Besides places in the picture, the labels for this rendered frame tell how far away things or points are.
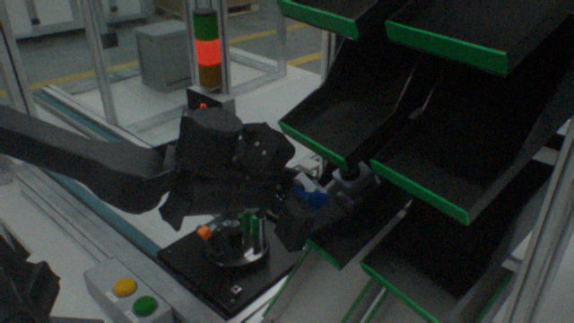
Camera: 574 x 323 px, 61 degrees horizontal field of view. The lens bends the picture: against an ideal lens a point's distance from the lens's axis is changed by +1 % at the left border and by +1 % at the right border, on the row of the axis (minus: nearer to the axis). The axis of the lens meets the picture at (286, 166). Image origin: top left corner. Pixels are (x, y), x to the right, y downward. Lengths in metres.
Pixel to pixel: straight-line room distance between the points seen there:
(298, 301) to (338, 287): 0.08
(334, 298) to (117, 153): 0.43
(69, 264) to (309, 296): 0.64
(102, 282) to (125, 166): 0.52
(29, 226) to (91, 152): 0.89
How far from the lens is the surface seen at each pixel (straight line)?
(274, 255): 1.02
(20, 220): 1.48
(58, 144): 0.56
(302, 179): 0.66
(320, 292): 0.84
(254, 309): 0.93
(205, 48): 1.03
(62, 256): 1.30
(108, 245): 1.13
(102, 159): 0.56
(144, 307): 0.96
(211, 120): 0.53
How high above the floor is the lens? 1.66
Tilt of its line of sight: 32 degrees down
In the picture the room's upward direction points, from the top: straight up
